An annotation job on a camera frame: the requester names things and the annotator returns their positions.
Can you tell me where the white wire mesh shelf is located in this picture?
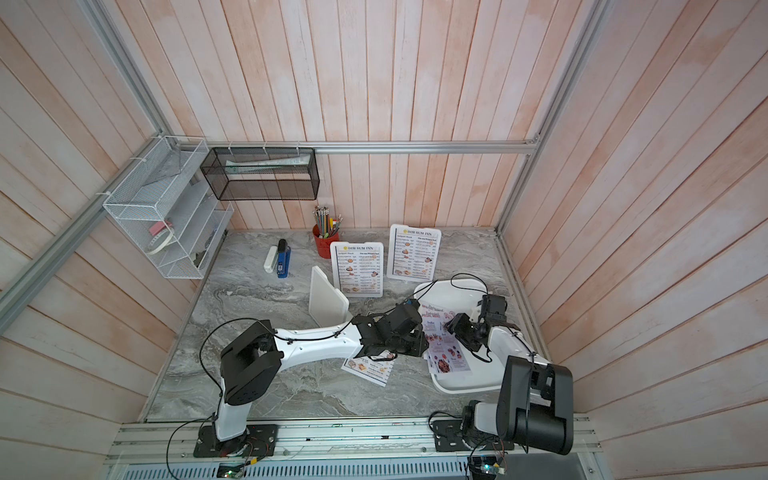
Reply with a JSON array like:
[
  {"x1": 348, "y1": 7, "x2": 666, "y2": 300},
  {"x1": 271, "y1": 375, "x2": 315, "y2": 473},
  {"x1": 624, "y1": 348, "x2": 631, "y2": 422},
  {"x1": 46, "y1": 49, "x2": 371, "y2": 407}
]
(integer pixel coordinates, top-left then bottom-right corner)
[{"x1": 104, "y1": 136, "x2": 233, "y2": 280}]

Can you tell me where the special menu sheet top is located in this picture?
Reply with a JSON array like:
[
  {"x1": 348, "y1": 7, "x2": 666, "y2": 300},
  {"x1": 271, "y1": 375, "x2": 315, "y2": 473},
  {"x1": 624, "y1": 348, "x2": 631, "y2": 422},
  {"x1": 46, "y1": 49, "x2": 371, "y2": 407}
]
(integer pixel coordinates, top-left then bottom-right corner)
[{"x1": 420, "y1": 303, "x2": 470, "y2": 376}]

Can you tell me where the pencils and pens bundle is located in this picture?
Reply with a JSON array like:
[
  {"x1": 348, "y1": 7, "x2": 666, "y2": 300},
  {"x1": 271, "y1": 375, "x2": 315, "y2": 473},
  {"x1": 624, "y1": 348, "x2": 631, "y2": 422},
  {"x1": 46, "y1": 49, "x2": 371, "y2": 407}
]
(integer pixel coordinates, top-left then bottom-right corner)
[{"x1": 313, "y1": 206, "x2": 343, "y2": 239}]

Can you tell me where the Dim Sum Inn menu front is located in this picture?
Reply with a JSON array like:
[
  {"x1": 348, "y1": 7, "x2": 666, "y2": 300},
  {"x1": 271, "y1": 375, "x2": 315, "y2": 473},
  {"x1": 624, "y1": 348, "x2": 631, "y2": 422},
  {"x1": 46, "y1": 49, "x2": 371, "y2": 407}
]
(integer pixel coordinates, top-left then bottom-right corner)
[{"x1": 341, "y1": 352, "x2": 397, "y2": 387}]

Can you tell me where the pink tape roll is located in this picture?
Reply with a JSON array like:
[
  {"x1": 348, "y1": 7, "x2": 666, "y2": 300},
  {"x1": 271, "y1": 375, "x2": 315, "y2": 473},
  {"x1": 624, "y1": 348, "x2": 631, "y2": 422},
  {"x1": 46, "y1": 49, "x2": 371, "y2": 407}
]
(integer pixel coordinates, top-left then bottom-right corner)
[{"x1": 149, "y1": 221, "x2": 172, "y2": 236}]

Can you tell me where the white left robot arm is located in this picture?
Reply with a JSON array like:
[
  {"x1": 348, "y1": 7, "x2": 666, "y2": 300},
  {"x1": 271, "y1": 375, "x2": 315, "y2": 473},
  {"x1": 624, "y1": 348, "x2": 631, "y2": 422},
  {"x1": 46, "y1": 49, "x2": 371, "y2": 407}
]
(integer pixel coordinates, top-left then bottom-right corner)
[{"x1": 213, "y1": 299, "x2": 428, "y2": 443}]

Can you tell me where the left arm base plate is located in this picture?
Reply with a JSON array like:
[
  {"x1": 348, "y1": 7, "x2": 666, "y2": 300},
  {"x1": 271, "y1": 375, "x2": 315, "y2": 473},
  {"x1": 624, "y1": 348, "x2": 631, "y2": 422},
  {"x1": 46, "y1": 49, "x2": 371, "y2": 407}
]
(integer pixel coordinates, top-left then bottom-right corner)
[{"x1": 193, "y1": 424, "x2": 278, "y2": 459}]

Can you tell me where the white tape roll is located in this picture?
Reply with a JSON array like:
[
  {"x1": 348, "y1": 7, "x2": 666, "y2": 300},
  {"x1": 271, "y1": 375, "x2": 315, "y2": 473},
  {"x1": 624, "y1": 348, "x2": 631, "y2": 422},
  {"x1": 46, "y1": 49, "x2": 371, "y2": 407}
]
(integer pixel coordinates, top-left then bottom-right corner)
[{"x1": 146, "y1": 226, "x2": 176, "y2": 256}]

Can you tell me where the white menu holder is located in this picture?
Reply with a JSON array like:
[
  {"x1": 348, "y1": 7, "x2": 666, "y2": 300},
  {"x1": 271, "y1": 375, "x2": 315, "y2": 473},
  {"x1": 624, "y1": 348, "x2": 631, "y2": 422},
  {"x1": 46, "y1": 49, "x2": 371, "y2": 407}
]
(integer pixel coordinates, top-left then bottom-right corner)
[
  {"x1": 386, "y1": 223, "x2": 443, "y2": 284},
  {"x1": 308, "y1": 266, "x2": 352, "y2": 327},
  {"x1": 329, "y1": 241, "x2": 385, "y2": 299}
]

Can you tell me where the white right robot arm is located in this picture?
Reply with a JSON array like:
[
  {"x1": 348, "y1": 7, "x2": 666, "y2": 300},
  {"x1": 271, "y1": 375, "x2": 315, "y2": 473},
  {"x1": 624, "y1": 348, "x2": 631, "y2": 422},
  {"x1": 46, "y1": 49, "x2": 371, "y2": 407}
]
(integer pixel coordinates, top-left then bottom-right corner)
[{"x1": 448, "y1": 294, "x2": 574, "y2": 455}]

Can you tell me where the black mesh basket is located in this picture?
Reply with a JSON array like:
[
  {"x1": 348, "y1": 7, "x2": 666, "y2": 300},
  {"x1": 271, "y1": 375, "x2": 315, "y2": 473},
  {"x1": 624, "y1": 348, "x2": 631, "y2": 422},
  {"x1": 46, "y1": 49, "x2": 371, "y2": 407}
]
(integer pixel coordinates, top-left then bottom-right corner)
[{"x1": 201, "y1": 146, "x2": 320, "y2": 201}]

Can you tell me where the aluminium front rail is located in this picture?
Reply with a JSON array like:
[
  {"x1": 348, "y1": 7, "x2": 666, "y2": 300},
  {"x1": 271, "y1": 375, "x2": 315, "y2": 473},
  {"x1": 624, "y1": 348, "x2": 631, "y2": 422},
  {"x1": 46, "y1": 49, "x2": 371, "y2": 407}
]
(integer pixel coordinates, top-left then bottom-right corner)
[{"x1": 100, "y1": 414, "x2": 612, "y2": 479}]

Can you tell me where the white plastic tray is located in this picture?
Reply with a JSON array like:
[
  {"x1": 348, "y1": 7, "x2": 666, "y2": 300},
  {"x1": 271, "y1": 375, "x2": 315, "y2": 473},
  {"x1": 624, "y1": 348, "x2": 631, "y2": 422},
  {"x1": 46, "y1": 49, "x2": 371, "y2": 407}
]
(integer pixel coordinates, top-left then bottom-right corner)
[{"x1": 413, "y1": 278, "x2": 532, "y2": 395}]

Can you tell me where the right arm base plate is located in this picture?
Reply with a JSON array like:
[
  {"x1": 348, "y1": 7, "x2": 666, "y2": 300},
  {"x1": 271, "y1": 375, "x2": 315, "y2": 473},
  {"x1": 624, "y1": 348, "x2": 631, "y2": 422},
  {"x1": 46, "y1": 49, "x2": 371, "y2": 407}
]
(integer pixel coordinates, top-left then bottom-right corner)
[{"x1": 428, "y1": 417, "x2": 514, "y2": 453}]

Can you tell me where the blue stapler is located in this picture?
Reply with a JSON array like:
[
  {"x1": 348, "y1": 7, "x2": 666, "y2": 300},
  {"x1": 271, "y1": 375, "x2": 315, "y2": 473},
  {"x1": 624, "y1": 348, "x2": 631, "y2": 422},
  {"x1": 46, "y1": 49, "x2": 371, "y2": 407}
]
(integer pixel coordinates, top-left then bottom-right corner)
[{"x1": 276, "y1": 239, "x2": 291, "y2": 278}]

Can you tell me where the red metal pen cup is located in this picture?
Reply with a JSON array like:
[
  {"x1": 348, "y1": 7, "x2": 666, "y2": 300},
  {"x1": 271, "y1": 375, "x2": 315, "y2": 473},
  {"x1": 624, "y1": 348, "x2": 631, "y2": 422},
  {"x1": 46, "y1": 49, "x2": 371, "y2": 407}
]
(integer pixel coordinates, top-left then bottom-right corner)
[{"x1": 312, "y1": 225, "x2": 340, "y2": 260}]

